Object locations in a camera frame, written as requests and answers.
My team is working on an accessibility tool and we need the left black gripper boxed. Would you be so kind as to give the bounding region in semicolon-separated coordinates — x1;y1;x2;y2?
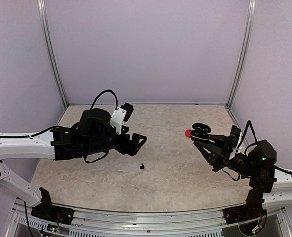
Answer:
84;126;147;156

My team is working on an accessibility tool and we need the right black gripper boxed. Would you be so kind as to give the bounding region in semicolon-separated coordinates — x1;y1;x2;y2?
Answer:
195;133;257;179

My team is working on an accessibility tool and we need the small black case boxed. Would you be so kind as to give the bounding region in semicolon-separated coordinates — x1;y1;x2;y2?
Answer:
190;123;211;141

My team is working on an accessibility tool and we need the red earbud charging case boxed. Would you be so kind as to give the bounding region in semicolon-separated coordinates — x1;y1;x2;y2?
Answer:
185;129;192;138

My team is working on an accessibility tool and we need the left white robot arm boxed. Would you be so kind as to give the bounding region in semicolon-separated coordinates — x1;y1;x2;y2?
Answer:
0;108;147;220

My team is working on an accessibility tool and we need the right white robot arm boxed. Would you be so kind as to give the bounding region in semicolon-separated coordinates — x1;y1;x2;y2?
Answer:
190;127;292;219

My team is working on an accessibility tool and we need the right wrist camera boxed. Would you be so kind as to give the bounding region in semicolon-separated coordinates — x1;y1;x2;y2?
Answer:
228;125;242;148

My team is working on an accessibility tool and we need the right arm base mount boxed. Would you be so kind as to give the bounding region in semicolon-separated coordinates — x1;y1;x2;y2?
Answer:
223;189;267;224

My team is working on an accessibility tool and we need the front aluminium rail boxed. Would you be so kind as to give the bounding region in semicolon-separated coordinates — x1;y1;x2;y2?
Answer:
11;196;289;237

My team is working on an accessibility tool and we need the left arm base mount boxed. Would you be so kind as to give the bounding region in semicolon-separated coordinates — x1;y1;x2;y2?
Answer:
31;187;74;225

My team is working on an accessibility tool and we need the right aluminium frame post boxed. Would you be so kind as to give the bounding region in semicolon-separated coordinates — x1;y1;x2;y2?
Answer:
226;0;256;110

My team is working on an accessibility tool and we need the aluminium frame post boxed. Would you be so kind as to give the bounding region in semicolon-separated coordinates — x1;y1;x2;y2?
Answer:
226;0;256;110
37;0;69;110

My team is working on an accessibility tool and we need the left aluminium frame post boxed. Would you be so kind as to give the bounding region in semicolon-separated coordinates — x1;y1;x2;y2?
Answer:
37;0;69;110

